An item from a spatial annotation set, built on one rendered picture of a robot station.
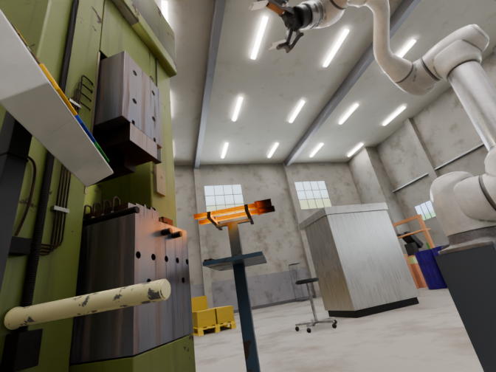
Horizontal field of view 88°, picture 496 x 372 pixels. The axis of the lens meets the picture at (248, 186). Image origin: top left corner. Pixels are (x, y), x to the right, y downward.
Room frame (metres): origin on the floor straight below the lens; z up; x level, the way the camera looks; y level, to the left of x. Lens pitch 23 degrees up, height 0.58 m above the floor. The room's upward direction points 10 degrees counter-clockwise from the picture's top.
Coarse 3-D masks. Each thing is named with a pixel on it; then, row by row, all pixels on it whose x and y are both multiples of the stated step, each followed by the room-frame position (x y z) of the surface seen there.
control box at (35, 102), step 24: (0, 24) 0.29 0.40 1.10; (0, 48) 0.29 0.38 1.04; (24, 48) 0.30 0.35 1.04; (0, 72) 0.29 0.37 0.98; (24, 72) 0.30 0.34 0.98; (0, 96) 0.30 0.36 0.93; (24, 96) 0.31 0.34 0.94; (48, 96) 0.33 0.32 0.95; (24, 120) 0.35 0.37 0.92; (48, 120) 0.37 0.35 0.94; (72, 120) 0.40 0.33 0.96; (48, 144) 0.42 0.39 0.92; (72, 144) 0.46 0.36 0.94; (72, 168) 0.53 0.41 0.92; (96, 168) 0.58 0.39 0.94
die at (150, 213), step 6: (120, 204) 0.92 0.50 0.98; (126, 204) 0.91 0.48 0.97; (132, 204) 0.93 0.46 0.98; (138, 204) 0.97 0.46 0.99; (144, 204) 1.01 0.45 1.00; (108, 210) 0.93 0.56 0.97; (114, 210) 0.92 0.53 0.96; (144, 210) 1.01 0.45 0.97; (150, 210) 1.04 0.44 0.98; (90, 216) 0.95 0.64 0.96; (96, 216) 0.94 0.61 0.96; (150, 216) 1.04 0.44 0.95; (156, 216) 1.09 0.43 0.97
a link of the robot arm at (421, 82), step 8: (416, 64) 0.89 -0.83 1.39; (424, 64) 0.87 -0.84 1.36; (416, 72) 0.90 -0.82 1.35; (424, 72) 0.89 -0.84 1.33; (408, 80) 0.92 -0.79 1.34; (416, 80) 0.92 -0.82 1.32; (424, 80) 0.91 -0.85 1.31; (432, 80) 0.91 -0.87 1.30; (400, 88) 0.98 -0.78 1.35; (408, 88) 0.96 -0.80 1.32; (416, 88) 0.96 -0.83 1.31; (424, 88) 0.95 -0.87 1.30; (432, 88) 0.97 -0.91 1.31
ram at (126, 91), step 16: (112, 64) 0.88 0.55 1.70; (128, 64) 0.89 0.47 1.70; (112, 80) 0.88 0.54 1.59; (128, 80) 0.89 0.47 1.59; (144, 80) 1.01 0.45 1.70; (96, 96) 0.89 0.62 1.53; (112, 96) 0.87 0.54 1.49; (128, 96) 0.90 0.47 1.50; (144, 96) 1.01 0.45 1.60; (160, 96) 1.15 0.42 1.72; (96, 112) 0.89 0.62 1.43; (112, 112) 0.87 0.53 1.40; (128, 112) 0.90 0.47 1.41; (144, 112) 1.01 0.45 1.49; (160, 112) 1.15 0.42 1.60; (96, 128) 0.92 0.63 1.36; (144, 128) 1.01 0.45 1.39; (160, 128) 1.14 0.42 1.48; (160, 144) 1.14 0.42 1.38
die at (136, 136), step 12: (108, 132) 0.94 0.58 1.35; (120, 132) 0.92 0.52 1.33; (132, 132) 0.93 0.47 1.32; (108, 144) 0.93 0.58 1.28; (120, 144) 0.93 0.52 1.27; (132, 144) 0.95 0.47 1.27; (144, 144) 1.01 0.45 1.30; (156, 144) 1.10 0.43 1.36; (108, 156) 1.01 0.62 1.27; (132, 156) 1.04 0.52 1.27; (144, 156) 1.06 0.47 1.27; (156, 156) 1.10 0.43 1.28
